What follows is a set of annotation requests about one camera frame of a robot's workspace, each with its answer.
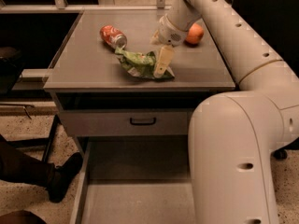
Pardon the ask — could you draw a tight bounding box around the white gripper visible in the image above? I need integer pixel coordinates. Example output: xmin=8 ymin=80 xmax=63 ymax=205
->
xmin=150 ymin=15 xmax=188 ymax=78

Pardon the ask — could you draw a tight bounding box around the green jalapeno chip bag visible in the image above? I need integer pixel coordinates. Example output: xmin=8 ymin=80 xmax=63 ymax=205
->
xmin=115 ymin=48 xmax=175 ymax=79

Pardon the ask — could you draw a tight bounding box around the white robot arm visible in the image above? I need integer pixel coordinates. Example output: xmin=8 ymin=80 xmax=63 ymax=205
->
xmin=152 ymin=0 xmax=299 ymax=224

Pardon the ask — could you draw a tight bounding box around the grey drawer cabinet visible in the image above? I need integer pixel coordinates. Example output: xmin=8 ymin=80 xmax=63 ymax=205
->
xmin=44 ymin=9 xmax=235 ymax=151

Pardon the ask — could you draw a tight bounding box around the closed top drawer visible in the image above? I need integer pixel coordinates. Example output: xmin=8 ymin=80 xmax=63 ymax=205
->
xmin=60 ymin=110 xmax=191 ymax=137

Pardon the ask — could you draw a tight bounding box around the open middle drawer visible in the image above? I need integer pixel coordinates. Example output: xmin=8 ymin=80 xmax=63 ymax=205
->
xmin=70 ymin=135 xmax=195 ymax=224

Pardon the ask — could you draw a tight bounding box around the orange fruit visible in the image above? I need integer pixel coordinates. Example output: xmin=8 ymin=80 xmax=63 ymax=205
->
xmin=185 ymin=23 xmax=204 ymax=45

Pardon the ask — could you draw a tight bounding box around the red soda can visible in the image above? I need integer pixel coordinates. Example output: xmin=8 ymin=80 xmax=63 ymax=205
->
xmin=100 ymin=25 xmax=127 ymax=49

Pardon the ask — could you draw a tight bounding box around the black office chair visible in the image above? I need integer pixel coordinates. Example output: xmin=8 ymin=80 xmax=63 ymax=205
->
xmin=233 ymin=0 xmax=299 ymax=76

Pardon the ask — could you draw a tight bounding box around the person's dark leg and shoe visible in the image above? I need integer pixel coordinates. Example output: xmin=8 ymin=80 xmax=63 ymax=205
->
xmin=0 ymin=135 xmax=83 ymax=203

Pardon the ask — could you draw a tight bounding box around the black drawer handle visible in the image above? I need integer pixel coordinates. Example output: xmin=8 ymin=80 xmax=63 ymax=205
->
xmin=129 ymin=118 xmax=156 ymax=126

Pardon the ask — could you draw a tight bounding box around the metal window rail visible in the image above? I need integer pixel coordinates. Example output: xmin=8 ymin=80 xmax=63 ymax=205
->
xmin=0 ymin=0 xmax=188 ymax=15

